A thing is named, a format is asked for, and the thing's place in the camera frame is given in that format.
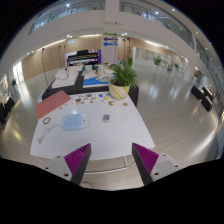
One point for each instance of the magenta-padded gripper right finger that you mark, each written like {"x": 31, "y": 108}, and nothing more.
{"x": 146, "y": 159}

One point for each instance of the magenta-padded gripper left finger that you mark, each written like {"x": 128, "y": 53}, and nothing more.
{"x": 77, "y": 159}

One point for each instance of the small purple-grey charger block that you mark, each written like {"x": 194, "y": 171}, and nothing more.
{"x": 106, "y": 118}

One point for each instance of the light blue power strip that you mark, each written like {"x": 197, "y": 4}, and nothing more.
{"x": 74, "y": 122}

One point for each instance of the small round tan disc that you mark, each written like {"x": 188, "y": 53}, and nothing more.
{"x": 125, "y": 104}

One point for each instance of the colourful sticker sheet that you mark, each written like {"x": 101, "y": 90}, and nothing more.
{"x": 82, "y": 99}

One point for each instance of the flat pink board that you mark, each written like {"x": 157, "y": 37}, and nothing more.
{"x": 51, "y": 104}

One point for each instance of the small orange wooden piece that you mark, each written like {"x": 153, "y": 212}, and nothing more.
{"x": 111, "y": 103}

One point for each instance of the low black display platform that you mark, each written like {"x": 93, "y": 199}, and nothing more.
{"x": 80, "y": 89}

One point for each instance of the potted plant in striped pot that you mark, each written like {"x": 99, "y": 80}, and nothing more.
{"x": 119, "y": 91}

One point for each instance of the building model on blue base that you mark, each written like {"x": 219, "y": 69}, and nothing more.
{"x": 93, "y": 81}

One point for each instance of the white architectural model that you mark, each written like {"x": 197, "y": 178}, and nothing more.
{"x": 65, "y": 80}

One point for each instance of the black lounge seats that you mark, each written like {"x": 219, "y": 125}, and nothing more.
{"x": 201, "y": 98}

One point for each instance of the group of black chairs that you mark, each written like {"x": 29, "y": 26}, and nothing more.
{"x": 5, "y": 110}

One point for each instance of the black floor lamp stand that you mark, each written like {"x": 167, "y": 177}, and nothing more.
{"x": 128, "y": 50}
{"x": 124, "y": 50}
{"x": 44, "y": 66}

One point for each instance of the distant potted plant by window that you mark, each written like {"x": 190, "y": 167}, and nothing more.
{"x": 157, "y": 61}

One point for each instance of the small distant potted plant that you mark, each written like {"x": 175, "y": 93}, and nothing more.
{"x": 13, "y": 82}

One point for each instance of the black piano with purple screen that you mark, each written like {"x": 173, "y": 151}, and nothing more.
{"x": 83, "y": 58}

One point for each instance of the white pillar with arrow signs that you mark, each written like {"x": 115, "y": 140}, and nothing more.
{"x": 109, "y": 53}

